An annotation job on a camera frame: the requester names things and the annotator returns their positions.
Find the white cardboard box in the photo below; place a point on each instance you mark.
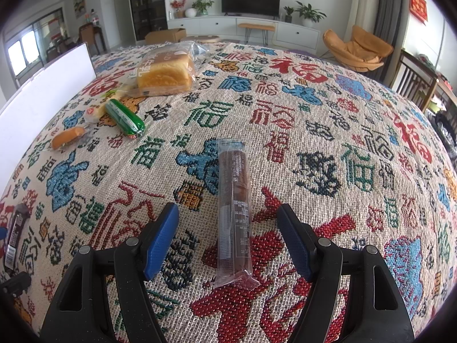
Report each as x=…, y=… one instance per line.
x=43, y=96

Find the large potted plant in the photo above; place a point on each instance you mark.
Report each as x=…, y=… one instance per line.
x=309, y=12

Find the orange sausage packet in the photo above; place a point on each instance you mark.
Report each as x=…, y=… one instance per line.
x=66, y=137

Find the dark glass display cabinet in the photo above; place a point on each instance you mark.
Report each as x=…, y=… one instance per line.
x=146, y=3

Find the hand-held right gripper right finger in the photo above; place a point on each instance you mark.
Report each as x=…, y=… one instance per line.
x=294, y=239

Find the orange lounge chair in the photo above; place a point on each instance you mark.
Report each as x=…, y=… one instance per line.
x=357, y=50

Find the green sausage packet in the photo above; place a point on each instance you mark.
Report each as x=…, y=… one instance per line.
x=125, y=116

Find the round wooden platform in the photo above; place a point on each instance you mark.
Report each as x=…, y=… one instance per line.
x=200, y=38

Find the dark wooden chair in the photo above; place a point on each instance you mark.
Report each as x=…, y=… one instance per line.
x=410, y=75

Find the pale sausage packet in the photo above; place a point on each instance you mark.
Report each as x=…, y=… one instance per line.
x=94, y=113

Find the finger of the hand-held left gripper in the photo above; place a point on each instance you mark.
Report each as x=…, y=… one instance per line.
x=2, y=233
x=14, y=284

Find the cluttered wooden table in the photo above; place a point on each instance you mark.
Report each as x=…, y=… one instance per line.
x=446, y=93

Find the dark purple snack bar packet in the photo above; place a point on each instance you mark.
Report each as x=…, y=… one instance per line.
x=18, y=225

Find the black television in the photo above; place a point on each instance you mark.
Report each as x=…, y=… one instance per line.
x=250, y=0

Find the balcony glass door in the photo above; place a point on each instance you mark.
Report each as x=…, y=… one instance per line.
x=25, y=50

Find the white television cabinet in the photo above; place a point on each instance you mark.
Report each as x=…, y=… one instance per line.
x=296, y=34

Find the covered standing air conditioner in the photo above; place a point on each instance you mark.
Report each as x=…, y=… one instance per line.
x=364, y=0

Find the red flower arrangement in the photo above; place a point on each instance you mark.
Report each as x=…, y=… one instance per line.
x=177, y=5

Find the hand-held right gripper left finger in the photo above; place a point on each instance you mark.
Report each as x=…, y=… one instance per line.
x=162, y=235

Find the red wall hanging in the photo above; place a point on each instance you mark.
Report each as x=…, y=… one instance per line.
x=418, y=5

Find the framed wall picture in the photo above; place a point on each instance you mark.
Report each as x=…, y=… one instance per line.
x=79, y=3

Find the printed blanket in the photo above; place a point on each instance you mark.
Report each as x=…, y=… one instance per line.
x=321, y=150

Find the wooden bench with metal legs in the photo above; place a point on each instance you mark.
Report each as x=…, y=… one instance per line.
x=255, y=26

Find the small potted plant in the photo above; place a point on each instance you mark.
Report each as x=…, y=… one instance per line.
x=288, y=14

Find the green plant in vase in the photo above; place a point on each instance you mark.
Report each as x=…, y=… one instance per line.
x=202, y=5

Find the long brown snack bar packet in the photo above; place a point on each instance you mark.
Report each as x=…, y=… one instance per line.
x=234, y=193

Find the brown cardboard box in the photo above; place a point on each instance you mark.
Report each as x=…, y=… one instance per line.
x=164, y=36

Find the round white vase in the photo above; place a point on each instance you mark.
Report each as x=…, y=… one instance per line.
x=190, y=13

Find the bread loaf packet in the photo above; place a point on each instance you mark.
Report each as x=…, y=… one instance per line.
x=164, y=75

